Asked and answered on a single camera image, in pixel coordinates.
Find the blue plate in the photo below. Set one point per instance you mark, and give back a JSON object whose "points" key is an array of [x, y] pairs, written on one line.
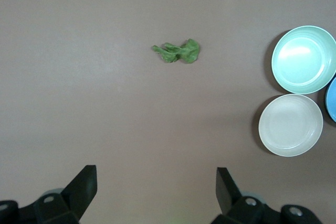
{"points": [[332, 100]]}

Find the beige plate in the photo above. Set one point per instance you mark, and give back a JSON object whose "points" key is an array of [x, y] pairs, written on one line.
{"points": [[288, 124]]}

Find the green lettuce leaf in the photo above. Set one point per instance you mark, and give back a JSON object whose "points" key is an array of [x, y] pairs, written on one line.
{"points": [[189, 51]]}

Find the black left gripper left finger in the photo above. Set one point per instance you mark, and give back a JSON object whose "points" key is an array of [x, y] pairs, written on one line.
{"points": [[78, 195]]}

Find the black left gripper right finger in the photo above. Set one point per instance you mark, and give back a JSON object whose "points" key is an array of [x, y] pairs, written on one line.
{"points": [[229, 197]]}

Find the mint green plate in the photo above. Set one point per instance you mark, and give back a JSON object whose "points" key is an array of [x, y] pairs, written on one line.
{"points": [[302, 58]]}

